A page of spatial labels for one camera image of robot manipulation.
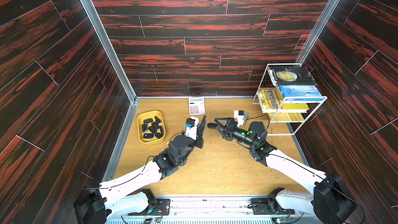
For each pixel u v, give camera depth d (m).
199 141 0.63
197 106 1.12
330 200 0.40
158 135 0.98
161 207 0.72
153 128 1.01
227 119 0.67
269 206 0.65
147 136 0.99
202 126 0.70
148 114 1.06
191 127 0.59
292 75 0.84
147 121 1.05
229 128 0.66
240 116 0.71
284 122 1.07
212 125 1.02
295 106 0.91
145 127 1.02
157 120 1.06
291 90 0.77
